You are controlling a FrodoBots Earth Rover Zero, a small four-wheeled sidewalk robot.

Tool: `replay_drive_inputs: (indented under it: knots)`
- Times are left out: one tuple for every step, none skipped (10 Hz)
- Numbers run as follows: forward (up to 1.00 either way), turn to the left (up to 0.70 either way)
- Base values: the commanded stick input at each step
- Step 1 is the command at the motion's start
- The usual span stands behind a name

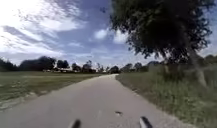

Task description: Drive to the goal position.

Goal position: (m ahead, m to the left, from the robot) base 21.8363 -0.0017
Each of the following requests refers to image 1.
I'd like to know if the row of distant trees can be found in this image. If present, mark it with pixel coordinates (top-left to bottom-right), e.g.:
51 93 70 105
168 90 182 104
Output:
0 55 121 74
119 53 217 74

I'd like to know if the grey paved path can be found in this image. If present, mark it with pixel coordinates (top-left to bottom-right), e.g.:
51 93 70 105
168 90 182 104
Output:
0 73 197 128

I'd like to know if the low building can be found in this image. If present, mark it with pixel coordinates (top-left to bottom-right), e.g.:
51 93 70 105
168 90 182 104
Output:
42 67 79 74

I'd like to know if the large leaning tree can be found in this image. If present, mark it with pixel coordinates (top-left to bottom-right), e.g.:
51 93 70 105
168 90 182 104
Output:
107 0 217 88

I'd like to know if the robot's own part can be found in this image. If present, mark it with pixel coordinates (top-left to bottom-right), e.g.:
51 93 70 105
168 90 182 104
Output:
70 118 82 128
139 115 154 128

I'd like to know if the grass verge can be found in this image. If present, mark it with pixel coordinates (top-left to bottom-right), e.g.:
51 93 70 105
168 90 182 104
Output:
115 64 217 128

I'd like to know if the grass field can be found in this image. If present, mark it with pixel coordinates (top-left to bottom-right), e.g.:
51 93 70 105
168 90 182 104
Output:
0 71 107 113

